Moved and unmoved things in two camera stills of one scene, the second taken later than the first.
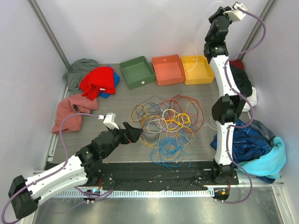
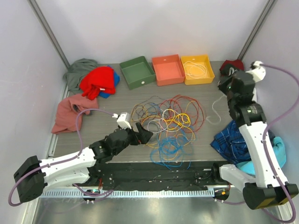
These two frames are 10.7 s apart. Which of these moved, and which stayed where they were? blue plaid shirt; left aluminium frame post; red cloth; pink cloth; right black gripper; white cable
Moved: right black gripper; white cable
Stayed: pink cloth; blue plaid shirt; left aluminium frame post; red cloth
